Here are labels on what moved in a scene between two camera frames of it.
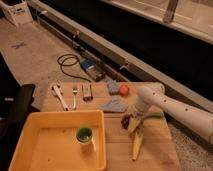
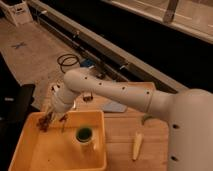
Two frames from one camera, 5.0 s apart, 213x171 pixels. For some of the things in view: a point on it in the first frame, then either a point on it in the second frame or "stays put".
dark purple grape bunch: (125, 120) to (43, 123)
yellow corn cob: (138, 140) stays put
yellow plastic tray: (48, 142) stays put
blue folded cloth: (115, 105) stays put
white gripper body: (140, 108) to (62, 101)
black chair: (16, 104) stays put
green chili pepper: (152, 115) stays put
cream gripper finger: (134, 123) to (52, 111)
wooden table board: (155, 149) stays put
